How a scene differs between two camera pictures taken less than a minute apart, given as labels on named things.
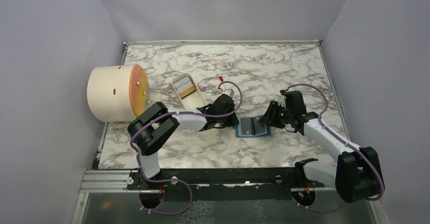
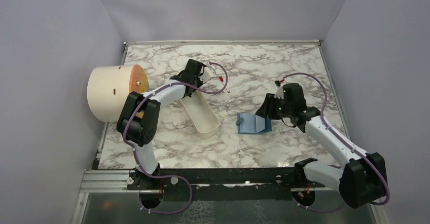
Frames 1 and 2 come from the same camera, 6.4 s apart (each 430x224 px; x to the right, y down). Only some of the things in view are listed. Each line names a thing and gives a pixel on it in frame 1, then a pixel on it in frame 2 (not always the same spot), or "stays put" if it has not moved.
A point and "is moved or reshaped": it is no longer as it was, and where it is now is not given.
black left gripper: (233, 121) → (199, 82)
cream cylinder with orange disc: (118, 92) stays put
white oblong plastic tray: (190, 99) stays put
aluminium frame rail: (102, 181) stays put
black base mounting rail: (275, 184) stays put
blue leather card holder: (250, 126) is moved or reshaped
